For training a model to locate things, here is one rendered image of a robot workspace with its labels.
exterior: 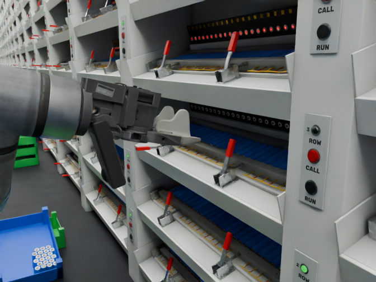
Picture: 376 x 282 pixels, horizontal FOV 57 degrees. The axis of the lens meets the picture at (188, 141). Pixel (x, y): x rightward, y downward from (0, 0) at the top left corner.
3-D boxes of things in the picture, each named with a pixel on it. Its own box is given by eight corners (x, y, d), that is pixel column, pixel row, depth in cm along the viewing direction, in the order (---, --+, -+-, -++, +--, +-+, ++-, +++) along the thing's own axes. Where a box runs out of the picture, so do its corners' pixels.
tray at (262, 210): (287, 249, 53) (277, 196, 50) (138, 158, 104) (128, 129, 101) (368, 191, 61) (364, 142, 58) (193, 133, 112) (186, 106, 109)
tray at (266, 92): (296, 122, 49) (281, 22, 44) (136, 92, 100) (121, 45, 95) (382, 78, 57) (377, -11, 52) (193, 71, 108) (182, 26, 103)
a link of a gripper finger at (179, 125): (212, 114, 58) (161, 104, 54) (206, 149, 58) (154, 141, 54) (205, 113, 60) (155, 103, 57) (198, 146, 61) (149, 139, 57)
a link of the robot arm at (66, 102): (43, 142, 45) (33, 131, 53) (80, 146, 48) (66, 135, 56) (53, 74, 44) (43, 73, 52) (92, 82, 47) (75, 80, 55)
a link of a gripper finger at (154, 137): (184, 137, 55) (131, 129, 51) (183, 147, 55) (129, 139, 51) (174, 133, 59) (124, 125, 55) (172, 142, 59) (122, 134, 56)
